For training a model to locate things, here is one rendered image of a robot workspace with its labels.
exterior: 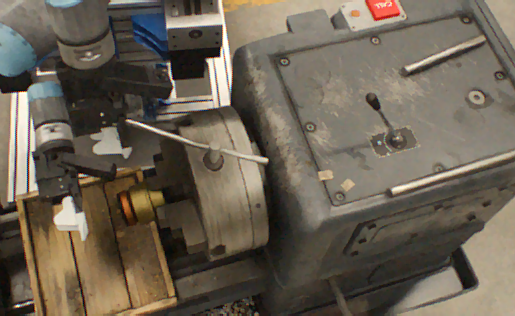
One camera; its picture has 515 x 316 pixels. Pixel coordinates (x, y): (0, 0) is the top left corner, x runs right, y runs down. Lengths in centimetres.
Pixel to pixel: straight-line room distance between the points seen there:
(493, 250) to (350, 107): 151
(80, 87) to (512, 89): 88
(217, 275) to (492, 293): 138
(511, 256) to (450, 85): 143
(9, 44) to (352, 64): 66
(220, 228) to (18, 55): 48
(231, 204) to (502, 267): 164
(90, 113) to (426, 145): 65
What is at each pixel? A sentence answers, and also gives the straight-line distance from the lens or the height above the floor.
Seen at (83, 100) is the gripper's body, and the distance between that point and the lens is 97.
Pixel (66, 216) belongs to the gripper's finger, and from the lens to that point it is 133.
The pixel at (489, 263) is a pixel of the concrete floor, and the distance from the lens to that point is 266.
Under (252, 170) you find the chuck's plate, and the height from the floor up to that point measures 123.
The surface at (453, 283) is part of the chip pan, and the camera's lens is 197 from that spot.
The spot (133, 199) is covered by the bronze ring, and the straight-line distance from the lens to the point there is 131.
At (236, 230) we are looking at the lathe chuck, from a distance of 124.
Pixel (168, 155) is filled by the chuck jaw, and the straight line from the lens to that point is 129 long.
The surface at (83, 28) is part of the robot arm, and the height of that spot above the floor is 164.
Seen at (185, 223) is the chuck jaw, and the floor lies 111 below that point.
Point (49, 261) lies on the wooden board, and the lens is 154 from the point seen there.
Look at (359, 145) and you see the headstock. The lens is 123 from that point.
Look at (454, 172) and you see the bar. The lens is 124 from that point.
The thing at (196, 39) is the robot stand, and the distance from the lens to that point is 157.
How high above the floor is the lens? 231
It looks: 63 degrees down
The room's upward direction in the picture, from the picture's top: 9 degrees clockwise
